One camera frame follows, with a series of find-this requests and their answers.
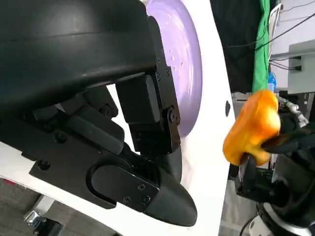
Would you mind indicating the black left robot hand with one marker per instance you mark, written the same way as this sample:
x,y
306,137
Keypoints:
x,y
61,49

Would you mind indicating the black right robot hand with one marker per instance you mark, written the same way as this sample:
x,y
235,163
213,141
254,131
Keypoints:
x,y
295,169

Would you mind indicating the blue packet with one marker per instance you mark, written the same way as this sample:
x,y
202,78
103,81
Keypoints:
x,y
272,82

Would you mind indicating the grey machine box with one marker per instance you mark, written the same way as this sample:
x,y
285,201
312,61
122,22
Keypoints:
x,y
302,73

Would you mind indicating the lilac plate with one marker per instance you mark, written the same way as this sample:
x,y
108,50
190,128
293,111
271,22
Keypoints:
x,y
182,54

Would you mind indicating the green cloth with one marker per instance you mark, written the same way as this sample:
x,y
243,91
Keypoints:
x,y
262,49

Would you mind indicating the black curtain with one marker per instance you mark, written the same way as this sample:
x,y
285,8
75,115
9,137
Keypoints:
x,y
233,37

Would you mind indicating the metal caster wheel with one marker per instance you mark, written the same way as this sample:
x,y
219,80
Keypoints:
x,y
34,221

